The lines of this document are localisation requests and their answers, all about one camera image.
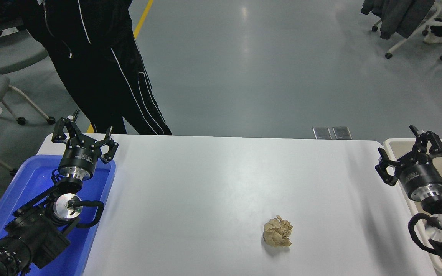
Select blue plastic tray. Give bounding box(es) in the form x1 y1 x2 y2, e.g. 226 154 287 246
0 154 116 276

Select white-framed wheeled chair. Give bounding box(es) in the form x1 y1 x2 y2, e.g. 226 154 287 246
372 4 442 61

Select metal floor plate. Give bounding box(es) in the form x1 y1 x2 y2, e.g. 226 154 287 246
333 127 352 140
313 127 332 140

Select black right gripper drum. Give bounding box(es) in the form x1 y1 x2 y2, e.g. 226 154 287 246
397 163 442 197

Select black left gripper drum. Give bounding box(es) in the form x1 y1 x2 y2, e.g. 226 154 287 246
58 142 103 175

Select crumpled tan paper ball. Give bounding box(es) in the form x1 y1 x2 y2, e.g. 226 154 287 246
263 215 294 247

